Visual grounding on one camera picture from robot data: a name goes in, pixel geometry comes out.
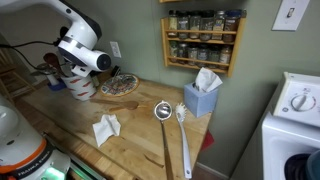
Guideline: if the white pasta spoon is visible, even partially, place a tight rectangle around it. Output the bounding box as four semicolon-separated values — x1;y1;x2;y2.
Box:
174;102;193;180

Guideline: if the dark brown wooden spoon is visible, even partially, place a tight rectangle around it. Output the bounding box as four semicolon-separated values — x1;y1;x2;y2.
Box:
42;52;67;78

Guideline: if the round patterned trivet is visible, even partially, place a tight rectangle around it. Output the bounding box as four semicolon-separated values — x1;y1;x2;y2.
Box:
99;73;141;98

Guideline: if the blue tissue box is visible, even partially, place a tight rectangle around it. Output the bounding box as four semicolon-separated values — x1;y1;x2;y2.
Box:
183;82;220;119

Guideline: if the glass spice jar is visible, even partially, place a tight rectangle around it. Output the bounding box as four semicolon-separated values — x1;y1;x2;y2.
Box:
189;11;202;40
167;9;179;37
169;40;180;63
199;10;215;42
208;45;222;69
212;10;227;41
187;43;200;66
177;42;189;65
219;44;234;71
177;11;190;40
197;44;210;68

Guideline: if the white tissue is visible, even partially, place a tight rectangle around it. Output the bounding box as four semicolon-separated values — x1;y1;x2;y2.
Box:
194;67;224;93

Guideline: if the small black box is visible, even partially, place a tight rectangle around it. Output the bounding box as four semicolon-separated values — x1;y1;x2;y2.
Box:
110;64;122;78

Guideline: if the small glass bottle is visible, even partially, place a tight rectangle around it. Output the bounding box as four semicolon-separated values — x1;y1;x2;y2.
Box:
92;75;101;88

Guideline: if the white crumpled napkin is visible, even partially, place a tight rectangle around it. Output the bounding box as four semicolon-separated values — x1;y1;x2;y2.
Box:
92;113;122;148

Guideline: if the red cloth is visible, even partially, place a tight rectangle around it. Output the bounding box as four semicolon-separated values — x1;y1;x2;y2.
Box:
199;129;216;153

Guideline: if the white crock with red chilies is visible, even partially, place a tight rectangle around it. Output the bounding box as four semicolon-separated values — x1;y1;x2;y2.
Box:
61;74;98;102

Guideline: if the wooden spice rack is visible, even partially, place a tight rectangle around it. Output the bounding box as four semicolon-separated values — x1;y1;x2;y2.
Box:
160;16;248;78

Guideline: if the wooden shelf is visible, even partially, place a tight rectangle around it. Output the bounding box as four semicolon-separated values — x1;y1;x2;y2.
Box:
159;0;188;4

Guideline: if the blue lid spice jar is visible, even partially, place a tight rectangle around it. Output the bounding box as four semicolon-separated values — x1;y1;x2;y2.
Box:
222;8;243;43

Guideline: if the blue shaker holder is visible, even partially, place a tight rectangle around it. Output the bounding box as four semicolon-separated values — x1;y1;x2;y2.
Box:
47;79;68;92

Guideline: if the salt shaker with steel lid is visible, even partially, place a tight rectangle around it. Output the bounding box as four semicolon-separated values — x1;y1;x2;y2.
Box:
31;62;60;86

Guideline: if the white stove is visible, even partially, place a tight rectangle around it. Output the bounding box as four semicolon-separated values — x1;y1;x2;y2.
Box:
229;71;320;180

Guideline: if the wooden chair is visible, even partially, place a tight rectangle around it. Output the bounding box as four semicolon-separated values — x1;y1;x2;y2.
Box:
0;44;35;98

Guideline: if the metal ladle with wooden handle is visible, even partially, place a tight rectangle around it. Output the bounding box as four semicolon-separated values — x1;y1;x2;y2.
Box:
153;99;175;180

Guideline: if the white wall outlet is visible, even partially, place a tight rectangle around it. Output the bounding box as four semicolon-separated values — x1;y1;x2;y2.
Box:
109;40;123;59

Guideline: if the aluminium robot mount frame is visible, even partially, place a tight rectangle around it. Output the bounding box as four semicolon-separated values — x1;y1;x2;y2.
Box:
64;154;108;180

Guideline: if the white light switch plate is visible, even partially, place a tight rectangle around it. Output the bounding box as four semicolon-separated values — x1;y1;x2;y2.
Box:
271;0;311;32

